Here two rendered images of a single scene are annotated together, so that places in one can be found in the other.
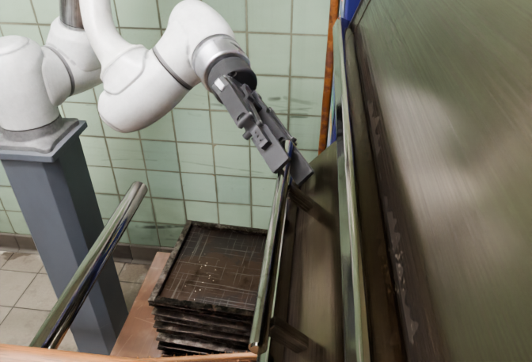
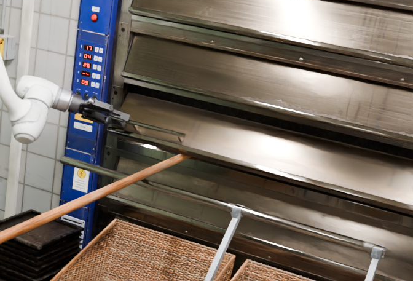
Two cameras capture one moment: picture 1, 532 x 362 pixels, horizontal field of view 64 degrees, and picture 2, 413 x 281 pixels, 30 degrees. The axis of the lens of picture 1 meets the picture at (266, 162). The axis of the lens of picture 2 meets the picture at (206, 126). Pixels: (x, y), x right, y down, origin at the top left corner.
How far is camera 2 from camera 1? 283 cm
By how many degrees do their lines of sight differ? 70
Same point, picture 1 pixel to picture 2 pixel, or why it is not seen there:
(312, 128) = not seen: outside the picture
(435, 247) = (219, 86)
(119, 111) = (39, 128)
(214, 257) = not seen: hidden behind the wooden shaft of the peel
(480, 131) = (216, 74)
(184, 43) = (50, 92)
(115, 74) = (34, 112)
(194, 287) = (42, 238)
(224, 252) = not seen: hidden behind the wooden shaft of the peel
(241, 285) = (53, 229)
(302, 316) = (174, 139)
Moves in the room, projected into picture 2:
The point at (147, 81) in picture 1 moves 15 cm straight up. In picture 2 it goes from (44, 112) to (48, 73)
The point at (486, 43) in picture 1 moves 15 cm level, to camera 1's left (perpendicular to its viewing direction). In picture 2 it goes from (208, 66) to (195, 71)
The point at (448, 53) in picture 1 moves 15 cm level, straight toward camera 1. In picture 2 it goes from (199, 69) to (228, 77)
